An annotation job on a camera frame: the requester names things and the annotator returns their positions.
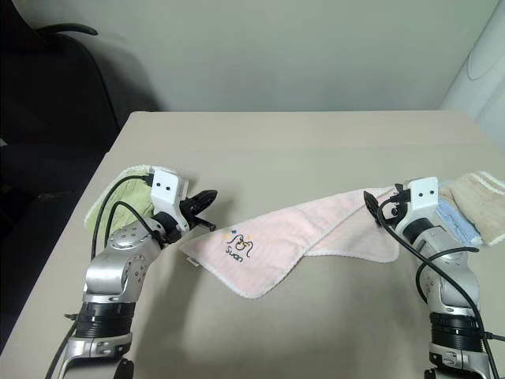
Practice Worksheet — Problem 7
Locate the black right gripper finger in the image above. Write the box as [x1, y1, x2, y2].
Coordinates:
[363, 189, 383, 230]

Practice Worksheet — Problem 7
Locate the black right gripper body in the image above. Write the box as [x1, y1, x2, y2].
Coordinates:
[380, 193, 410, 229]

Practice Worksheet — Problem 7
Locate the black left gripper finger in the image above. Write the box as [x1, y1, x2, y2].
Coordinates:
[192, 216, 217, 232]
[188, 189, 219, 215]

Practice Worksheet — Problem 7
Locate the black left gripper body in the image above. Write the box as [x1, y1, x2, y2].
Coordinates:
[179, 196, 201, 231]

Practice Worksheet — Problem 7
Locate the pink embroidered towel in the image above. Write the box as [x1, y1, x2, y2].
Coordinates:
[179, 187, 400, 300]

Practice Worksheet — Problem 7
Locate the green towel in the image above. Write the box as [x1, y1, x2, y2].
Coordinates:
[84, 163, 159, 235]

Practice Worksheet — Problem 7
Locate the blue towel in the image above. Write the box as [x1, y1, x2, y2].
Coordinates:
[435, 197, 484, 246]

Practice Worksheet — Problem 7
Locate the beige towel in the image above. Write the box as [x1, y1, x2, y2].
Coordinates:
[438, 170, 505, 248]

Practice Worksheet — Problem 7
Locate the white rounded plastic object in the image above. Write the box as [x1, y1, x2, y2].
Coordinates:
[439, 0, 505, 132]

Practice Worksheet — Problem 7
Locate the black office chair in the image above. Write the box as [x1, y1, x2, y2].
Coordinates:
[0, 22, 163, 340]

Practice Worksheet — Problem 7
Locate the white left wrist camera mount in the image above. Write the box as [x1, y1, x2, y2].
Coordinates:
[149, 168, 191, 232]

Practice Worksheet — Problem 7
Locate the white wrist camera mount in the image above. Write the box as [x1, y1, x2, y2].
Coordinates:
[407, 176, 440, 217]
[149, 168, 191, 232]

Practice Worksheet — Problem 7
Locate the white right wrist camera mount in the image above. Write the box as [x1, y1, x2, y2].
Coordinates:
[407, 176, 440, 217]

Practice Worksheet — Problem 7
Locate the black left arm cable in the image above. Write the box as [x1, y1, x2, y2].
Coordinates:
[90, 172, 163, 257]

